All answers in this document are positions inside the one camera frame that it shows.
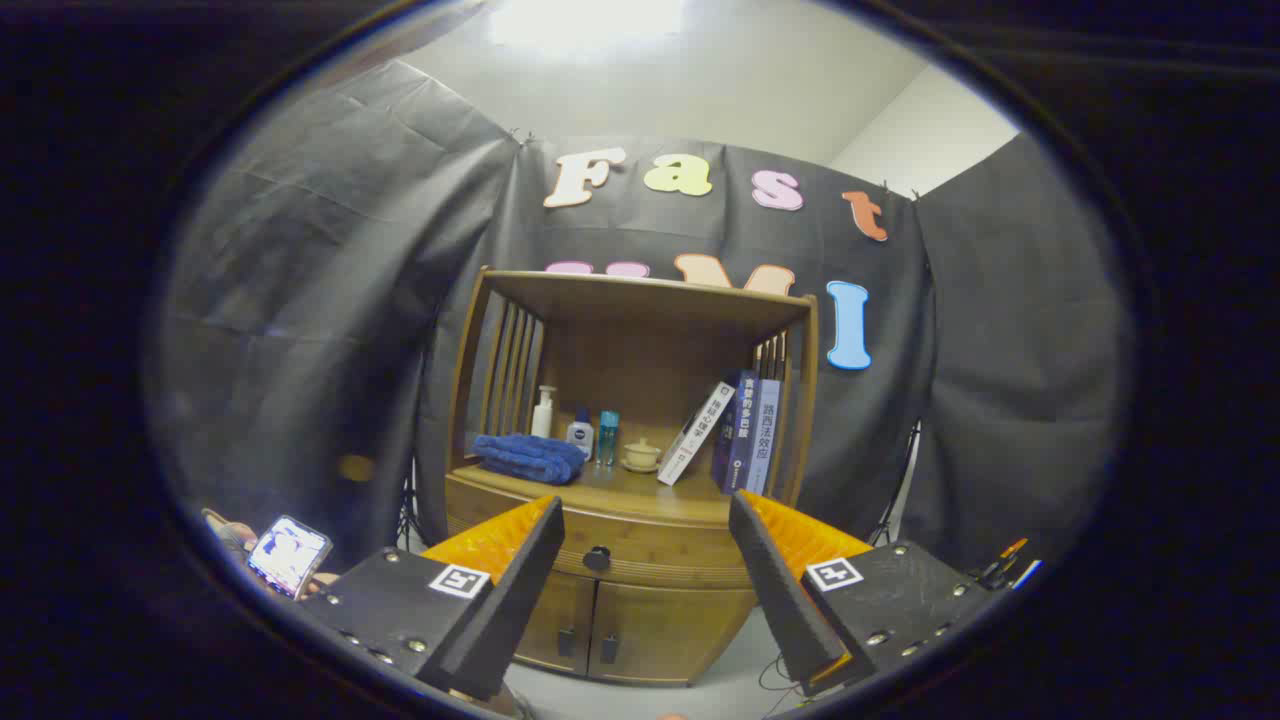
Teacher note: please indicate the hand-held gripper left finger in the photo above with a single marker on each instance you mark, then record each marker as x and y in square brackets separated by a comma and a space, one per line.
[520, 590]

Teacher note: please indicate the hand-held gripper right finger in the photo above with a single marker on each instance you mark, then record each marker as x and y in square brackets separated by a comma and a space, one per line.
[780, 590]

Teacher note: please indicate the wooden drawer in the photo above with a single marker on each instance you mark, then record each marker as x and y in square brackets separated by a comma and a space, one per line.
[650, 545]

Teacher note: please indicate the wooden cabinet door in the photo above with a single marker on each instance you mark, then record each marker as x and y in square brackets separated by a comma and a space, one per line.
[560, 610]
[670, 630]

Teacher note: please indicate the wooden countertop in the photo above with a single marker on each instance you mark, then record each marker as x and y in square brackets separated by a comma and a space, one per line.
[630, 490]

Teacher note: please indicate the wooden cabinet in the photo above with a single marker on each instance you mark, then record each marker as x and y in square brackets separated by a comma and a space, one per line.
[640, 350]

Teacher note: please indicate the folded blue towel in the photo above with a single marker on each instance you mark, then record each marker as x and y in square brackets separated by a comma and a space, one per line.
[530, 458]

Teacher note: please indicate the black backdrop stand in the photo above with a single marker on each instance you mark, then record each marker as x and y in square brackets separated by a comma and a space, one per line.
[893, 490]

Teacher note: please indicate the light blue book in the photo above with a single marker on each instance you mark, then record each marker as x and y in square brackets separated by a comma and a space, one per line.
[763, 440]

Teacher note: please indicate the dark blue book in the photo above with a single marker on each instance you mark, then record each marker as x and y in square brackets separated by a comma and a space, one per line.
[738, 440]

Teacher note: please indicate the white bottle with blue cap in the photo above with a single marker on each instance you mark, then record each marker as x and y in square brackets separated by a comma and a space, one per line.
[580, 437]

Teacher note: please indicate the white pump bottle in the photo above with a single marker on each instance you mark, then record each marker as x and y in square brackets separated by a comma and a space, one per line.
[543, 418]

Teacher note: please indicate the clear blue bottle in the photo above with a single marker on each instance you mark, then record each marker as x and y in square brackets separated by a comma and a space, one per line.
[608, 440]

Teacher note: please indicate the white book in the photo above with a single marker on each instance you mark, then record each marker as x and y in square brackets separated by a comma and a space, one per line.
[695, 435]

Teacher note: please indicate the cream lidded cup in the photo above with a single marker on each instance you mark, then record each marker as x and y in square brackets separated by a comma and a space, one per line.
[641, 456]

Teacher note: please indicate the black orange tool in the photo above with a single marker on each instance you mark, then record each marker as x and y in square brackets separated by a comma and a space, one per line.
[1000, 570]

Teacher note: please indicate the smartphone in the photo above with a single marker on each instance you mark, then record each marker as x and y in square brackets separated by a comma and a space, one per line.
[288, 555]

